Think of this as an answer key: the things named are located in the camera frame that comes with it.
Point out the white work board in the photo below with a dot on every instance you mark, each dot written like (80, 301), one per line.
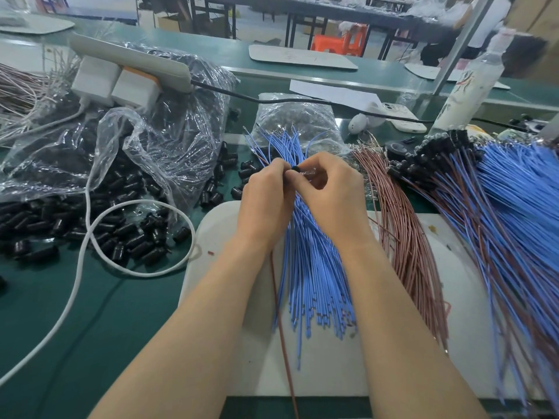
(332, 371)

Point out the person's left forearm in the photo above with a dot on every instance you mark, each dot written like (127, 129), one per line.
(183, 353)

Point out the white power strip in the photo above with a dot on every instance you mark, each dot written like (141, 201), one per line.
(131, 56)

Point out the small clear plastic bag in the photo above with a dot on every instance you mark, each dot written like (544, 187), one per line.
(297, 117)

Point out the short metal frame post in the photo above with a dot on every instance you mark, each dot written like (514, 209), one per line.
(550, 126)

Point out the person's right forearm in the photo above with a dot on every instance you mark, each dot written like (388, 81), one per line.
(406, 353)

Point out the white orange charger adapter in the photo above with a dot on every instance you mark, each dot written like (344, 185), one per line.
(135, 89)

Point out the white spray bottle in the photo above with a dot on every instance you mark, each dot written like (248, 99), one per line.
(469, 87)

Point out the white flat device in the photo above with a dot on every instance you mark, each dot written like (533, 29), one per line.
(402, 117)

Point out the white paper sheet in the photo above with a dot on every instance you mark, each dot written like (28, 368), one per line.
(332, 91)

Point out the slanted metal frame post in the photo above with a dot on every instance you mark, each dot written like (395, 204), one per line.
(461, 39)

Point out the white computer mouse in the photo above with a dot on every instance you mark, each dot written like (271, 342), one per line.
(358, 124)

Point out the person's right hand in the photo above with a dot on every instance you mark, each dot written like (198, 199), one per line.
(336, 205)

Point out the orange plastic stool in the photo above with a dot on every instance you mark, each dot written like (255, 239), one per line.
(342, 39)

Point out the white flat tray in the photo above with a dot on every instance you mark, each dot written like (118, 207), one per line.
(422, 71)
(35, 24)
(301, 56)

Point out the blue table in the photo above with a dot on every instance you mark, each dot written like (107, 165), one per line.
(87, 6)

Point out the pile of black plastic caps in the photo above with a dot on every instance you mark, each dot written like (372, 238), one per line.
(44, 227)

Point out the large clear plastic bag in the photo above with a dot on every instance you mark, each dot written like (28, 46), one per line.
(179, 126)

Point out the long black-frame table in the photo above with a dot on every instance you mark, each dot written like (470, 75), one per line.
(306, 11)

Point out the cardboard boxes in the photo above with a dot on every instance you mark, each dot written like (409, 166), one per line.
(540, 21)

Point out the person's left hand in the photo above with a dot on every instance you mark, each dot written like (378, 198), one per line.
(262, 209)

